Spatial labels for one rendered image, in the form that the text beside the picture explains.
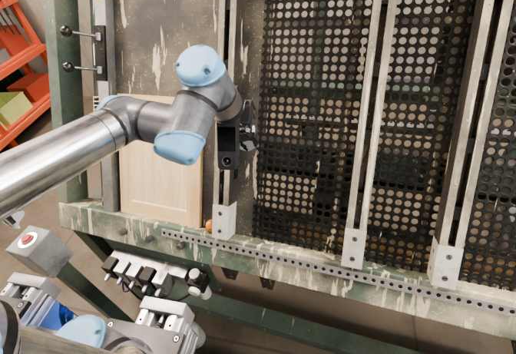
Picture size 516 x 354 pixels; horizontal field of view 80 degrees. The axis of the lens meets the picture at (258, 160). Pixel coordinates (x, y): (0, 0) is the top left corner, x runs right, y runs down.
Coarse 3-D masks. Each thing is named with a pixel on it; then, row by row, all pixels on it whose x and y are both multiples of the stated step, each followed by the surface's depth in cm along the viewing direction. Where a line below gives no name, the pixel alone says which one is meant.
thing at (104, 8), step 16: (96, 0) 113; (112, 0) 115; (96, 16) 114; (112, 16) 116; (112, 32) 117; (112, 48) 118; (112, 64) 118; (112, 80) 119; (112, 160) 124; (112, 176) 125; (112, 192) 126; (112, 208) 127
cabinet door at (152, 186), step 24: (144, 96) 116; (144, 144) 120; (120, 168) 125; (144, 168) 122; (168, 168) 118; (192, 168) 114; (144, 192) 124; (168, 192) 120; (192, 192) 116; (144, 216) 125; (168, 216) 121; (192, 216) 117
